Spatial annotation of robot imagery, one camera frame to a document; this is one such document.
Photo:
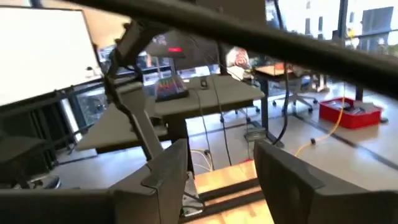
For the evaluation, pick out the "small black device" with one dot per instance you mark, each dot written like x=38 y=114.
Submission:
x=204 y=83

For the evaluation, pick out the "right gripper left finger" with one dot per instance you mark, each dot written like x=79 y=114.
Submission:
x=161 y=193

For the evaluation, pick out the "large window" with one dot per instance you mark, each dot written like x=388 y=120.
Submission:
x=295 y=15

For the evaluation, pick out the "white board panel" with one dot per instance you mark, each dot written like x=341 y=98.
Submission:
x=43 y=53

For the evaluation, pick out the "wooden table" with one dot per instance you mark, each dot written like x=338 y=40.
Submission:
x=272 y=70

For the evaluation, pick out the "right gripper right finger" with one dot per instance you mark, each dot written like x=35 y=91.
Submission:
x=295 y=199

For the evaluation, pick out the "red plastic bin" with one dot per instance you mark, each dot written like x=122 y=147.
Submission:
x=351 y=121

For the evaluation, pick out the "black monitor with red light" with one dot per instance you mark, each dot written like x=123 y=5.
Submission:
x=186 y=59

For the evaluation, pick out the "black aluminium table frame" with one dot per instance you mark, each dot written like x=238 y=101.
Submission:
x=230 y=189

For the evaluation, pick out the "office chair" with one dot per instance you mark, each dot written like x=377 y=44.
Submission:
x=295 y=96

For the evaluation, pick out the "grey desk panel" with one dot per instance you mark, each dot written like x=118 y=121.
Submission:
x=224 y=93
x=118 y=130

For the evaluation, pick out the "backlit keyboard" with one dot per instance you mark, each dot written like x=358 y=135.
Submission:
x=171 y=88

